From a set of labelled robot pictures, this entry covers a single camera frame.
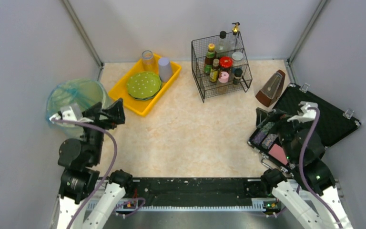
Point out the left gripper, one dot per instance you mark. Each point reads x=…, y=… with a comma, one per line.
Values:
x=99, y=115

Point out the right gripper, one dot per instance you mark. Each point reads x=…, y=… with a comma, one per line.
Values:
x=281, y=118

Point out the green dotted plate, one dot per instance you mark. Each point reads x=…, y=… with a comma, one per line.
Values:
x=143, y=85

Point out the small black lid jar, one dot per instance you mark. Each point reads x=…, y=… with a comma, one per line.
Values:
x=237, y=76

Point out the pink lid spice jar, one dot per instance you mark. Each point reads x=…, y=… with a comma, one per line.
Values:
x=223, y=77

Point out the silver lid white can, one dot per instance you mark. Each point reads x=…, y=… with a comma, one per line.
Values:
x=237, y=58

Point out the small yellow oil bottle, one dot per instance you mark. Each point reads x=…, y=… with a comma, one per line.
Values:
x=214, y=72

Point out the red lid sauce jar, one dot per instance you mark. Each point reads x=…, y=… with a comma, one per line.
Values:
x=226, y=64

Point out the pink transparent cup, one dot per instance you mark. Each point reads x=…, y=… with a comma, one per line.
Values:
x=149, y=65

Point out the blue transparent cup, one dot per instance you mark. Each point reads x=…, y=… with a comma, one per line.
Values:
x=147, y=55

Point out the purple plastic cup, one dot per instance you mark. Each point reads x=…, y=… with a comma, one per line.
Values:
x=165, y=69

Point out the yellow cap sauce bottle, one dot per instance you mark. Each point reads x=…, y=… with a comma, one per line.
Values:
x=209, y=58

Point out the blue dotted plate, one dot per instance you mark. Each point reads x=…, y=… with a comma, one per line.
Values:
x=144, y=99

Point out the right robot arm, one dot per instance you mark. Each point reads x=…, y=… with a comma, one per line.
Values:
x=302, y=147

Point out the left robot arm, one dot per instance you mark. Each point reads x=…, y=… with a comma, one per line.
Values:
x=85, y=201

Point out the brown metronome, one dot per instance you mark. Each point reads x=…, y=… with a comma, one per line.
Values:
x=272, y=89

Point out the yellow plastic tray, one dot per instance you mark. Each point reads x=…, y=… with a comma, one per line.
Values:
x=142, y=108

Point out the trash bin with green bag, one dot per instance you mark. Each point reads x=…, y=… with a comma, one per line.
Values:
x=84, y=92

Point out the black poker chip case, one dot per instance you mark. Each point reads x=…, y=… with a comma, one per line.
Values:
x=332, y=127

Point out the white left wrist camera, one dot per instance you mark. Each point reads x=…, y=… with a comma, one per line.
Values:
x=69, y=115

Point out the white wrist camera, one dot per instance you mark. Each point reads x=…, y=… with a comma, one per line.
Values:
x=69, y=115
x=307, y=112

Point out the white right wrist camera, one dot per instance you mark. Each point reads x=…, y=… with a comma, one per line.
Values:
x=307, y=112

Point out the black wire rack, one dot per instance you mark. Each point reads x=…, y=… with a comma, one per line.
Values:
x=208, y=89

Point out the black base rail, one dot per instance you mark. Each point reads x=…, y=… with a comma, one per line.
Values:
x=127, y=194

